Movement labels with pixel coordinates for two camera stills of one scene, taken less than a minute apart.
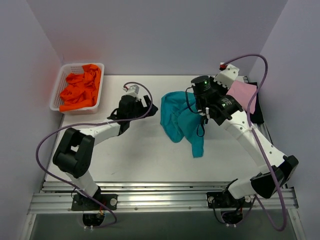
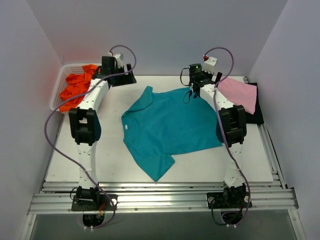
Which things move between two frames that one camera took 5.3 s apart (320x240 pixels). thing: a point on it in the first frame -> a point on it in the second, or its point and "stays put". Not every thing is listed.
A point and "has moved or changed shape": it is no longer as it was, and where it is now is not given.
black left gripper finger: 152,111 -> 131,78
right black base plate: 223,199 stays put
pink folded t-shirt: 244,93 stays put
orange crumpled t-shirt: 82,90 stays put
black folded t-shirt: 257,117 stays put
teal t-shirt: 180,119 has moved or changed shape
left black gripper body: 141,107 -> 123,78
